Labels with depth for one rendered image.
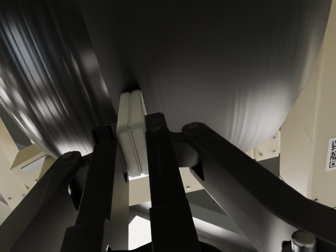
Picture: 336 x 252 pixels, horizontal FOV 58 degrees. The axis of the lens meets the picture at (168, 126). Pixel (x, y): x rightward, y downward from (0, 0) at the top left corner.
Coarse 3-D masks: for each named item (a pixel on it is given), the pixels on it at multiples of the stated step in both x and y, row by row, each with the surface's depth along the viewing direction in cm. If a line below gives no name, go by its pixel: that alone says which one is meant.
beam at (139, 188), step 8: (248, 152) 85; (48, 160) 91; (184, 168) 85; (40, 176) 85; (144, 176) 84; (184, 176) 86; (192, 176) 87; (136, 184) 85; (144, 184) 86; (184, 184) 88; (192, 184) 88; (200, 184) 89; (136, 192) 87; (144, 192) 87; (136, 200) 89; (144, 200) 89
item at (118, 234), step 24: (96, 144) 15; (96, 168) 13; (120, 168) 14; (96, 192) 11; (120, 192) 13; (96, 216) 10; (120, 216) 12; (72, 240) 9; (96, 240) 8; (120, 240) 11
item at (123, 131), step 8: (120, 96) 21; (128, 96) 21; (120, 104) 19; (128, 104) 19; (120, 112) 18; (128, 112) 18; (120, 120) 17; (128, 120) 17; (120, 128) 16; (128, 128) 16; (120, 136) 16; (128, 136) 16; (120, 144) 16; (128, 144) 16; (128, 152) 16; (136, 152) 16; (128, 160) 16; (136, 160) 17; (128, 168) 17; (136, 168) 17
